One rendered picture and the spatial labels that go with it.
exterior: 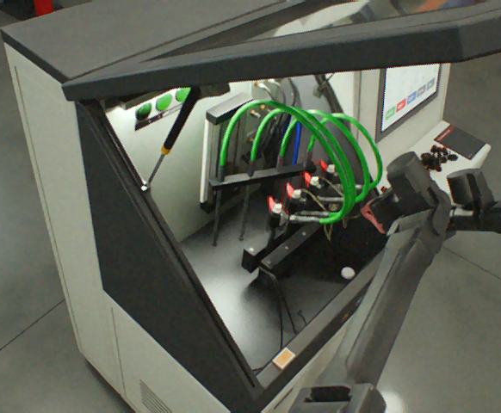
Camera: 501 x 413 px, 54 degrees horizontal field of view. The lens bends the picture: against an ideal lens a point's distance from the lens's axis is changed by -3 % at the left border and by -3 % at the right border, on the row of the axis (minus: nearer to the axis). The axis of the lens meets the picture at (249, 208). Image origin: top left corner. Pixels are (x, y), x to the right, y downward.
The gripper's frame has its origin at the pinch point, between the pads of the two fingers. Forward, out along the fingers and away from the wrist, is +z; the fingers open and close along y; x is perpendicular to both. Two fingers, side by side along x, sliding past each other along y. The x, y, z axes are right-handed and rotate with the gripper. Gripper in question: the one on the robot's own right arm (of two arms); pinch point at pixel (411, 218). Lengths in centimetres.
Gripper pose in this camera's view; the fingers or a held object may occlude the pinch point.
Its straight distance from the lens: 123.9
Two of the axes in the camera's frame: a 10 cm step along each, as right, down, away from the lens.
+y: -3.0, -9.5, -1.3
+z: -4.6, 0.3, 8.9
